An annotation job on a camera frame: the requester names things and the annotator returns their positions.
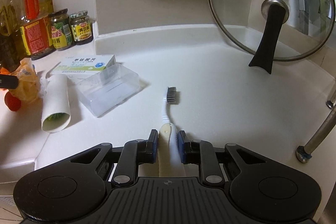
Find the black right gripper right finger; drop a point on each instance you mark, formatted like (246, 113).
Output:
(203, 154)

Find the green label sauce jar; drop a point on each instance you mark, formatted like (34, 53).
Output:
(61, 30)

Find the red plastic bottle cap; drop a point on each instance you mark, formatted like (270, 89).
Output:
(13, 103)

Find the white grey toothbrush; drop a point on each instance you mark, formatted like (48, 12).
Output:
(169, 161)

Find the oil bottle red handle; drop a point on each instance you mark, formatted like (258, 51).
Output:
(35, 28)

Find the glass pot lid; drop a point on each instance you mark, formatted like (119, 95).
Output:
(275, 30)

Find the orange food wrapper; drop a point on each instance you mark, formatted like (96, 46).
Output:
(29, 83)

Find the metal rack leg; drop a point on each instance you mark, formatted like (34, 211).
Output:
(304, 152)

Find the dark oil bottle blue label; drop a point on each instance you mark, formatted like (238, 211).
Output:
(12, 48)

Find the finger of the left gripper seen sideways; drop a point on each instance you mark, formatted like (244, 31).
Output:
(8, 82)

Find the yellow oil bottle behind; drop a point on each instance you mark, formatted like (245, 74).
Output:
(14, 14)

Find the clear plastic box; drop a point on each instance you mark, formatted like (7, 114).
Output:
(107, 89)

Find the white green medicine box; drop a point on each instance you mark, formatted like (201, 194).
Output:
(84, 64)

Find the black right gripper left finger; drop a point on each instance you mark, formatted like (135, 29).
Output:
(133, 154)

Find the yellow label sauce jar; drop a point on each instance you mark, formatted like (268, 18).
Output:
(81, 27)

